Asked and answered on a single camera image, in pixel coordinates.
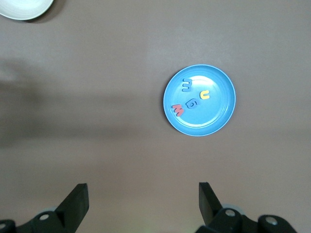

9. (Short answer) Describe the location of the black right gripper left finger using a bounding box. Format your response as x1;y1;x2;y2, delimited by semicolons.
0;183;89;233

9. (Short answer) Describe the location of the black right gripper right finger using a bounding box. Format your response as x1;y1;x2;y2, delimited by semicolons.
195;182;298;233

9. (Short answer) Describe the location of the red letter w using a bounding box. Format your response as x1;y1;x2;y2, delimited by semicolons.
171;104;186;117

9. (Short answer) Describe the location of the light blue letter g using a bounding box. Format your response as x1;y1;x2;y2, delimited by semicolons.
185;98;201;110

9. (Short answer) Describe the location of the blue plate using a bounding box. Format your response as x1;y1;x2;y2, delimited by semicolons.
163;64;237;137

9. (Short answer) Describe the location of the beige plate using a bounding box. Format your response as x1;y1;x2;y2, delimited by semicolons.
0;0;54;21

